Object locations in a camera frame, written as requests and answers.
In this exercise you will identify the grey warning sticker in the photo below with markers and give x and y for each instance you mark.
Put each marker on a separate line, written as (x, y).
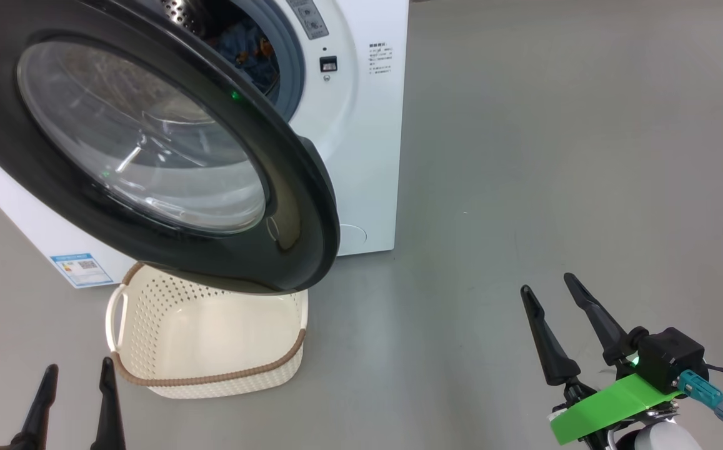
(308, 19)

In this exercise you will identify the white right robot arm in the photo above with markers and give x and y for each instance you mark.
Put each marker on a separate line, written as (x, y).
(661, 440)

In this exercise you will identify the grey rubber door gasket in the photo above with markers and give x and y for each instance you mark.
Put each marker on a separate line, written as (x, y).
(292, 75)

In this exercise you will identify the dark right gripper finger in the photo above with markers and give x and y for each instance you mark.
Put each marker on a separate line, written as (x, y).
(605, 328)
(552, 356)

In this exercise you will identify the blue garment with orange cartoons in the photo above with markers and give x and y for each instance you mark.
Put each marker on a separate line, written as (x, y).
(249, 53)

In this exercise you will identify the round drain filter cover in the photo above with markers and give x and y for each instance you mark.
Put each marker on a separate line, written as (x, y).
(354, 239)

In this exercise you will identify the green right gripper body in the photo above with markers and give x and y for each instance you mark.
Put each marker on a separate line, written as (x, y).
(611, 406)

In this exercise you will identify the white front-load washing machine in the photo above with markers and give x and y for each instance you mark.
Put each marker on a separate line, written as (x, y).
(367, 156)

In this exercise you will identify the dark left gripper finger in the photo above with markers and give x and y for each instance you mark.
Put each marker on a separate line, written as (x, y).
(39, 425)
(109, 419)

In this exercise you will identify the black washer door latch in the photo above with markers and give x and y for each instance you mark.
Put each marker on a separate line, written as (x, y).
(328, 64)

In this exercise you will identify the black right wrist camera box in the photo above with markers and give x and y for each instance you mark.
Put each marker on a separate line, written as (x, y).
(670, 359)

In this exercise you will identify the steel perforated washer drum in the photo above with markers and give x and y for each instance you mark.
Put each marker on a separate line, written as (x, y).
(180, 9)

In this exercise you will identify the round black glass washer door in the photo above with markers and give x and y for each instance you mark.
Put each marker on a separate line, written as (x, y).
(286, 187)

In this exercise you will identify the cream perforated plastic laundry basket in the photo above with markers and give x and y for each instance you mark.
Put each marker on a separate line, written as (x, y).
(211, 337)

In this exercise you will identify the blue energy label sticker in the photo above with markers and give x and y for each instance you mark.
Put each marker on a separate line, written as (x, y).
(83, 270)

